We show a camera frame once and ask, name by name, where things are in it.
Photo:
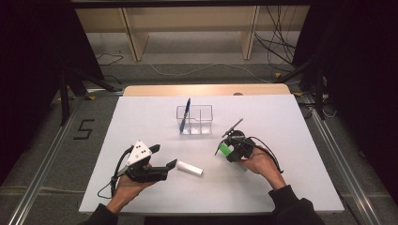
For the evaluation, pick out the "yellow tape piece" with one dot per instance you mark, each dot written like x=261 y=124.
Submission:
x=297 y=93
x=277 y=75
x=91 y=97

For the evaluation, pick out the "black metal stand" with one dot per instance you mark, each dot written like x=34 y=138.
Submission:
x=319 y=90
x=64 y=97

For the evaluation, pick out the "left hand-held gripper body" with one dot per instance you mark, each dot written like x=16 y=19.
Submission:
x=139 y=156

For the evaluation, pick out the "wooden shelf unit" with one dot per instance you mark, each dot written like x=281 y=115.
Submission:
x=134 y=43

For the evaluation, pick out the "aluminium floor rail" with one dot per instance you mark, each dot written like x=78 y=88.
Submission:
x=344 y=168
x=40 y=175

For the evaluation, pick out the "person's right hand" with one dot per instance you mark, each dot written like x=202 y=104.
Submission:
x=263 y=164

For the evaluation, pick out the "clear plastic pen holder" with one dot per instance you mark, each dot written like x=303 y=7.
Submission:
x=203 y=125

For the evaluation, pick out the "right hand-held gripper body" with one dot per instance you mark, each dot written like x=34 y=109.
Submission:
x=245 y=146

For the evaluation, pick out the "wooden table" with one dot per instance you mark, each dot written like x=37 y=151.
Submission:
x=187 y=90

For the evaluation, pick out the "white cylindrical stick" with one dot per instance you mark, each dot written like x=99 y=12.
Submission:
x=189 y=168

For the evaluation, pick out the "blue pen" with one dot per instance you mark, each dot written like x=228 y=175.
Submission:
x=185 y=115

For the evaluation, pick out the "black curtain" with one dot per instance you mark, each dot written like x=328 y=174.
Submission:
x=363 y=78
x=31 y=62

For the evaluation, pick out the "person's left hand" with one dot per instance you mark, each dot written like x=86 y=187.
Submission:
x=128 y=190

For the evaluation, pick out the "green highlighter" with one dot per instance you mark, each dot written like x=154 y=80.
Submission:
x=224 y=150

